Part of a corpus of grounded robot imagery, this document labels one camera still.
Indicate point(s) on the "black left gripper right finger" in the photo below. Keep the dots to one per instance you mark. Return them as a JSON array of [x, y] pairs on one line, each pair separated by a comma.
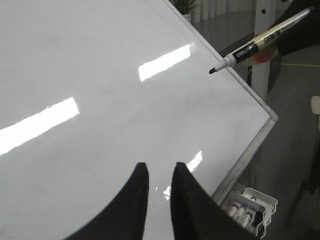
[[195, 216]]

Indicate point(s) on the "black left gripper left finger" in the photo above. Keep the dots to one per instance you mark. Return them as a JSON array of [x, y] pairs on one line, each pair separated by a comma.
[[124, 217]]

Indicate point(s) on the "black white whiteboard marker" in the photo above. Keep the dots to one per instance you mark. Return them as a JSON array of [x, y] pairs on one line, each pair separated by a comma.
[[260, 42]]

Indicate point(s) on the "black capped white marker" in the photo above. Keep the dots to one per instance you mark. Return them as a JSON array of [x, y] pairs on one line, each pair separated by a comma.
[[246, 219], [232, 210]]

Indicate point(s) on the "blue capped white marker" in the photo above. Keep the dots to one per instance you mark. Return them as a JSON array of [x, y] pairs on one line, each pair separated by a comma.
[[240, 213]]

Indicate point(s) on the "white plastic marker tray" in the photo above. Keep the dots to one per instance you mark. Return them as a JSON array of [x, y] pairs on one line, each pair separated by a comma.
[[240, 195]]

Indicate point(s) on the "green potted plant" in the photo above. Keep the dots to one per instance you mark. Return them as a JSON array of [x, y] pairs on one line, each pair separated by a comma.
[[190, 9]]

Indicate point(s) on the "white whiteboard with aluminium frame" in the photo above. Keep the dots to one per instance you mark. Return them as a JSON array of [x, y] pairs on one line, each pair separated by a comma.
[[90, 88]]

